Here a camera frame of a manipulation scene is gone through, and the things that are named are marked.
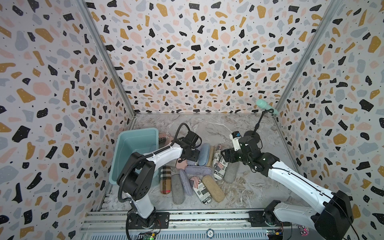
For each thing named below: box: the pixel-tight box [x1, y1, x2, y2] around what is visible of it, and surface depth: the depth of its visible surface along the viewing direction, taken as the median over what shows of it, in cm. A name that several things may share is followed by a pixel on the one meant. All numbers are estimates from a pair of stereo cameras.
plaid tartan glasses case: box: [160, 165, 172, 195], surface depth 85 cm
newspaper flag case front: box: [189, 176, 212, 205], surface depth 82 cm
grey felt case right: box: [224, 161, 246, 184], surface depth 90 cm
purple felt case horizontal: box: [184, 165, 212, 176], surface depth 88 cm
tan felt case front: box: [202, 175, 225, 203], surface depth 83 cm
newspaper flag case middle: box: [213, 155, 229, 180], surface depth 90 cm
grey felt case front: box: [171, 174, 186, 205], surface depth 82 cm
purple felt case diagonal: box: [179, 169, 194, 197], surface depth 83 cm
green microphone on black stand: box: [244, 99, 279, 142], surface depth 89 cm
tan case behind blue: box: [206, 145, 215, 168], surface depth 94 cm
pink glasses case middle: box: [175, 158, 188, 170], surface depth 92 cm
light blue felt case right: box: [198, 143, 210, 167], surface depth 92 cm
